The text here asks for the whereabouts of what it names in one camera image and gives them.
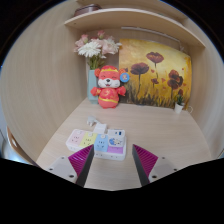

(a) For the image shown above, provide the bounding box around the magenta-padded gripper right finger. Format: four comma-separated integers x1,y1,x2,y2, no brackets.
131,143,180,187

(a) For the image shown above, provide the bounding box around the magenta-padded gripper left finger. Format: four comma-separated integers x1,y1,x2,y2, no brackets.
45,143,96,188

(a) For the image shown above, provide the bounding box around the white adapter block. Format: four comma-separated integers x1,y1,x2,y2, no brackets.
92,123,108,135

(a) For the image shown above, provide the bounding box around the white power plug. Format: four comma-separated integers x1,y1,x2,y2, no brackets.
86,115,99,127

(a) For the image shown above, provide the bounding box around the small potted plant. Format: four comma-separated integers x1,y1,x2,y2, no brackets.
173,94,186,114

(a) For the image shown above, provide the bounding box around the pale blue vase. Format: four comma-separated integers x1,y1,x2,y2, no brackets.
87,68,100,104

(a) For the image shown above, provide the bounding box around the red plush toy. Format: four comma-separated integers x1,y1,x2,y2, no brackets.
90,65,130,110

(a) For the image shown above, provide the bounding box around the yellow poppy flower painting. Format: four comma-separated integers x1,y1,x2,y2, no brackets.
118,38,193,109

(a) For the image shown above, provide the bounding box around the pink and white flower bouquet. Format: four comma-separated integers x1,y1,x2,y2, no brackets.
73,29,123,70

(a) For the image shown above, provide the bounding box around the wooden shelf unit with items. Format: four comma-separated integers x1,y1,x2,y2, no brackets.
63,0,207,48

